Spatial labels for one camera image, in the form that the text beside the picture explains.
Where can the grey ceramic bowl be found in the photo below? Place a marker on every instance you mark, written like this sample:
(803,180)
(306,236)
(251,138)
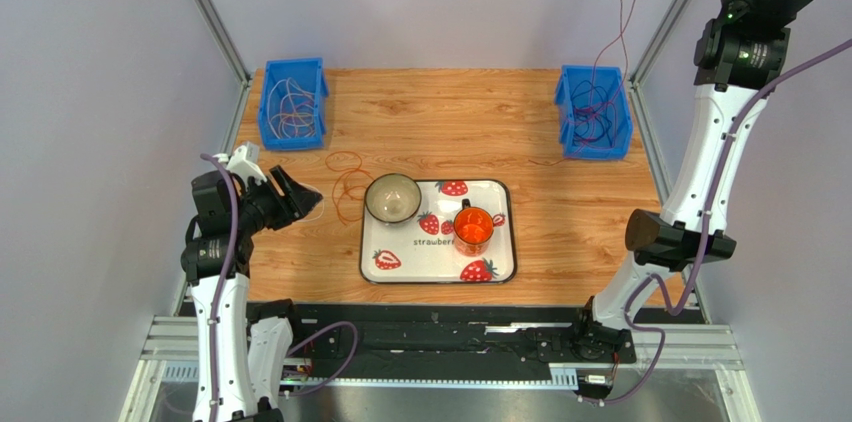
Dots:
(393,198)

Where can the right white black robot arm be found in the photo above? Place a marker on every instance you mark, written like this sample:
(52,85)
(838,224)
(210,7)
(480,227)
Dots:
(739,61)

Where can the orange translucent mug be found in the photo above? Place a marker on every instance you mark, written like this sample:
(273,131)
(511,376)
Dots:
(473,229)

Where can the left aluminium frame post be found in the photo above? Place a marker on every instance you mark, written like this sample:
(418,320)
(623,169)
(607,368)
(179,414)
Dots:
(235,62)

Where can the right aluminium frame post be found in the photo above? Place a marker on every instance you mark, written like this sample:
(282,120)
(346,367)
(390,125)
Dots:
(666,28)

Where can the left blue plastic bin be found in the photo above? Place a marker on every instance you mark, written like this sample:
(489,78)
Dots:
(292,109)

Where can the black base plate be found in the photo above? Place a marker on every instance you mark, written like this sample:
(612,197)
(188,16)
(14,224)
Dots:
(312,321)

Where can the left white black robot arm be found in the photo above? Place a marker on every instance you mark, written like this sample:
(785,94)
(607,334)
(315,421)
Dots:
(226,288)

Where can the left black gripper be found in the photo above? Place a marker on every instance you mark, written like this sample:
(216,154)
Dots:
(299,199)

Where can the aluminium frame post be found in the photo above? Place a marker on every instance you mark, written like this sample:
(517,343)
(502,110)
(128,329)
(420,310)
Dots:
(235,62)
(666,28)

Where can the aluminium front rail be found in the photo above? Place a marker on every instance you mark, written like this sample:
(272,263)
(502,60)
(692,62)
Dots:
(476,354)

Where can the blue plastic bin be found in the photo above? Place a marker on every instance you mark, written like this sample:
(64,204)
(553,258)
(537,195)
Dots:
(594,115)
(292,109)

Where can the right blue plastic bin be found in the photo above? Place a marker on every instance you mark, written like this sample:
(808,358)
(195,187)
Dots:
(594,115)

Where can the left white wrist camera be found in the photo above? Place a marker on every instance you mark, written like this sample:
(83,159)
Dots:
(243,162)

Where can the white strawberry tray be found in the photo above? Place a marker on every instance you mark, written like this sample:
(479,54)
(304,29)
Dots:
(420,250)

